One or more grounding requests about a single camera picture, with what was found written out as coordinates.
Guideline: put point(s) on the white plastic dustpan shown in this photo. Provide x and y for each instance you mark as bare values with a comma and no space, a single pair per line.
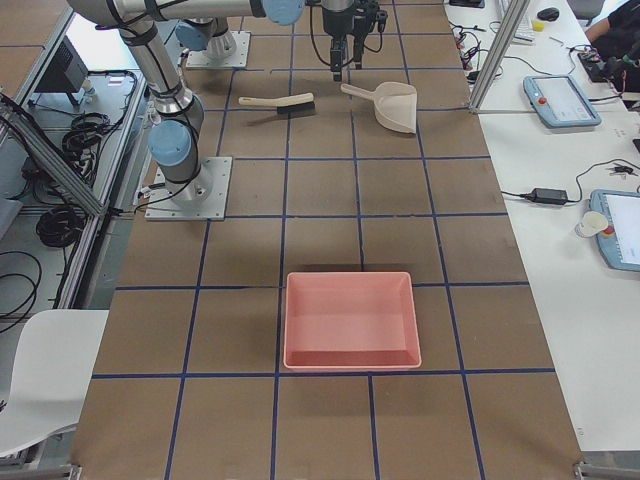
395,104

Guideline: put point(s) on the paper cup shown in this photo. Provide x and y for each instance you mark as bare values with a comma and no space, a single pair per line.
591,224

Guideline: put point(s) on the black power adapter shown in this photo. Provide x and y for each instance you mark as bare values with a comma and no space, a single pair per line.
548,196

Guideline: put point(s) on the white chair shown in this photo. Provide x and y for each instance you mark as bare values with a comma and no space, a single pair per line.
52,369

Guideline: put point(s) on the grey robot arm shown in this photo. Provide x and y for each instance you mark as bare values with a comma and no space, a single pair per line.
210,37
174,142

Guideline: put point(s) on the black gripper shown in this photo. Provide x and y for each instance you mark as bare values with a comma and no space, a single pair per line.
334,21

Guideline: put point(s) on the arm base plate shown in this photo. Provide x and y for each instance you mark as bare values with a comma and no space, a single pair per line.
203,198
227,51

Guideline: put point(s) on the aluminium frame post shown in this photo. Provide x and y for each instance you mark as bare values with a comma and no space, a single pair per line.
509,24

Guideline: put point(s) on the pink plastic bin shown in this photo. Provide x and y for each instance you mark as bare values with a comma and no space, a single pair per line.
350,321

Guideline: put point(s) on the blue teach pendant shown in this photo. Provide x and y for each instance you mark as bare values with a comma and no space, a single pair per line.
559,102
619,242

